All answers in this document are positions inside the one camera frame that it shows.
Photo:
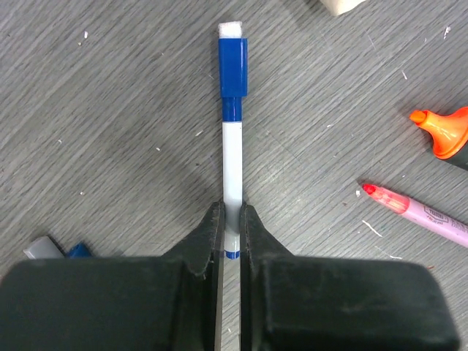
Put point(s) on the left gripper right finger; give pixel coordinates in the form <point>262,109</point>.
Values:
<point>291,302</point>

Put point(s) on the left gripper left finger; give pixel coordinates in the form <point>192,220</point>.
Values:
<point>169,302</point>

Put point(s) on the pink pen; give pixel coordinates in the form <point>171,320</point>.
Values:
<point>419,213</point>

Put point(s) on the orange black highlighter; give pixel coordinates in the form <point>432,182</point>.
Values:
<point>449,134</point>

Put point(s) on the blue cap white marker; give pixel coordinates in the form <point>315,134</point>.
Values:
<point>233,83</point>

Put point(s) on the grey cap marker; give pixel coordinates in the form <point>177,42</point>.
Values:
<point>43,248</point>

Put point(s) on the beige cloth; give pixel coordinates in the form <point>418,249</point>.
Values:
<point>340,7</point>

